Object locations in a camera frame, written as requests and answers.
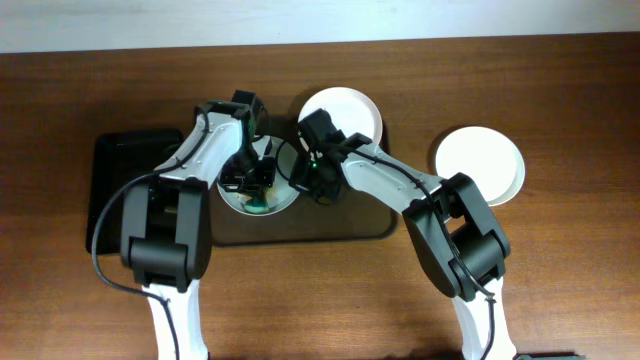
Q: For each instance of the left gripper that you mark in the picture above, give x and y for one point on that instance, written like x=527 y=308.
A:
x=259 y=183

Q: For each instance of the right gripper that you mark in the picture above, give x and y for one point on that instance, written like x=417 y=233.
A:
x=300 y=179

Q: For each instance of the green yellow scrub sponge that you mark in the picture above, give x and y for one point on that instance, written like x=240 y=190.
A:
x=256 y=205

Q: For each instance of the pale blue plate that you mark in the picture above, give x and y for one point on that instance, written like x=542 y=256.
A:
x=281 y=194

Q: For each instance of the white plate top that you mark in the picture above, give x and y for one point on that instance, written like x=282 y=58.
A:
x=350 y=110

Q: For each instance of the white plate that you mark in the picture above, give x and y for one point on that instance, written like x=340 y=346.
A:
x=350 y=110
x=488 y=157

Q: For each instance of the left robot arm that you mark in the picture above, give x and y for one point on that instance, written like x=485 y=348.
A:
x=166 y=236

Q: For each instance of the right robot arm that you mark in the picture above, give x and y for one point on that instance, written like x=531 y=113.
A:
x=457 y=239

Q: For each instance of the brown plastic serving tray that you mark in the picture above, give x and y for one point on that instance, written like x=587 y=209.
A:
x=355 y=216

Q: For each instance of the black rectangular tray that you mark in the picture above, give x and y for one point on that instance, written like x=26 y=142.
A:
x=120 y=157

